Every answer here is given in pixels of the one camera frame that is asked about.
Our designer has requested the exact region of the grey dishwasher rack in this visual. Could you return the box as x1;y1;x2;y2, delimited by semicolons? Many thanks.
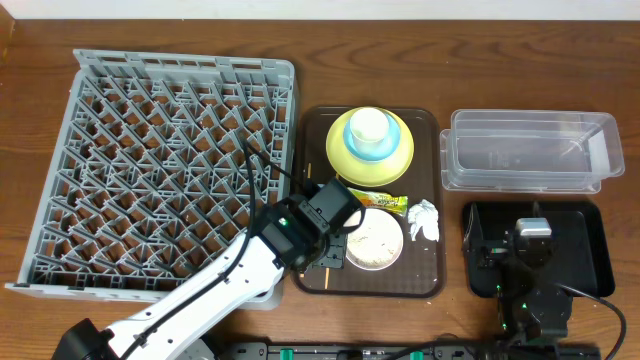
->
9;49;298;302

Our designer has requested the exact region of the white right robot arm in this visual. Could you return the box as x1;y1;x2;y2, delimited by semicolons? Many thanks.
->
489;218;573;346

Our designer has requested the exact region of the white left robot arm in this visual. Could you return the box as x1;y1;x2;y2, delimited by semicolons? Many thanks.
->
53;179;366;360

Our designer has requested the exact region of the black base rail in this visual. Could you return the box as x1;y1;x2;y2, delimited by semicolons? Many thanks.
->
215;342;601;360

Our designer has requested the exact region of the yellow green snack wrapper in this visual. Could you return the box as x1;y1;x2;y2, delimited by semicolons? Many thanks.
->
349;188;408;217

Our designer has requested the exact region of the brown serving tray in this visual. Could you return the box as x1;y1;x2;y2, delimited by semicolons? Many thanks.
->
294;106;446;298

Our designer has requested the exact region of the white tissue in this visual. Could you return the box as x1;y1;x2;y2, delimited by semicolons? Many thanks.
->
407;199;440;242

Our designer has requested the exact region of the light blue bowl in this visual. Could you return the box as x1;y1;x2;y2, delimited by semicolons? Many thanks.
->
343;110;400;162

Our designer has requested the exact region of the white paper cup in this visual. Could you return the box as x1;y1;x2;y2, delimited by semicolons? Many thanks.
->
349;107;389;154

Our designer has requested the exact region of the black waste tray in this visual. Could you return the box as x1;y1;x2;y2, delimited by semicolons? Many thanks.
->
462;201;615;298

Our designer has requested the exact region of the clear plastic bin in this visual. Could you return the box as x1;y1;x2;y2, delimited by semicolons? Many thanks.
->
440;109;625;194

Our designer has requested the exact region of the yellow plate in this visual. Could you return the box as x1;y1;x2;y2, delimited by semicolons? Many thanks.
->
325;107;414;187

